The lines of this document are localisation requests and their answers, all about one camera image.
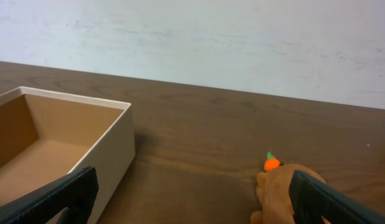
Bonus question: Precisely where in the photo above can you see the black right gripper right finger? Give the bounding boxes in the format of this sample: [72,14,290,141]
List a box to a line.
[289,170,385,224]

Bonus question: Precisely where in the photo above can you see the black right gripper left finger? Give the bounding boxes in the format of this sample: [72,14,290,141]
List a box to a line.
[0,166,99,224]

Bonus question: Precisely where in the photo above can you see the white cardboard box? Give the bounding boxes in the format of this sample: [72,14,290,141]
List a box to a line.
[0,86,136,223]

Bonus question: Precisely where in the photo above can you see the brown plush bear toy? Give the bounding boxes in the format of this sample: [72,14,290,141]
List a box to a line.
[251,152,325,224]

